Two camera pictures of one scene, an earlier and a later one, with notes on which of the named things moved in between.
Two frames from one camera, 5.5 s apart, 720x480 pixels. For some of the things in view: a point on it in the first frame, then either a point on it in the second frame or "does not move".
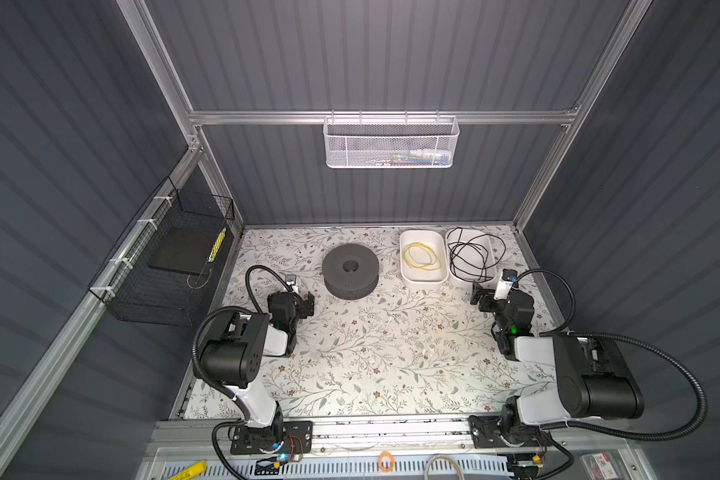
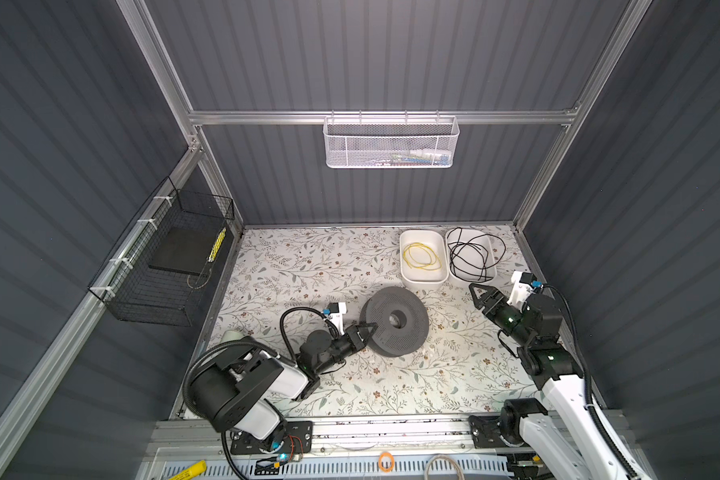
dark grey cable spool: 351,271 → 402,321
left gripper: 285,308 → 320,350
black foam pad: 186,249 does not move
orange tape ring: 380,462 does not move
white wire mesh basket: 391,141 does not move
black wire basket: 158,272 does not move
